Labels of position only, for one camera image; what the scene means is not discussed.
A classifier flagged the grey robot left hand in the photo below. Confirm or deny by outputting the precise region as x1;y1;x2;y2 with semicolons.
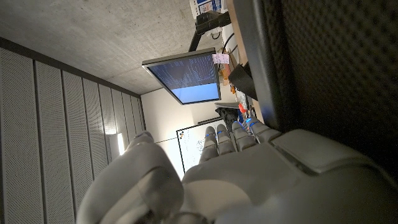
75;117;398;224

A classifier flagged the black backpack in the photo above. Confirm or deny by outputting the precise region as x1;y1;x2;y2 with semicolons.
228;0;398;181

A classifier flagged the black bag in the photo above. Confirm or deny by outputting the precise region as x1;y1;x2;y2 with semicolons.
215;107;240;133

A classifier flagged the computer monitor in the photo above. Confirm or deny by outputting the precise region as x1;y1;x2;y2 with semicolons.
142;47;222;106

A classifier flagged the pink sticky note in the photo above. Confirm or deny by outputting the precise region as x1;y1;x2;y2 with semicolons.
212;53;230;65

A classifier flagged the white wipes canister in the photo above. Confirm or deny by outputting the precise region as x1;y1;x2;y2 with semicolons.
190;0;223;18

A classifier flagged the whiteboard with black frame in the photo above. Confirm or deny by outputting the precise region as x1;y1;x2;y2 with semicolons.
176;117;224;174

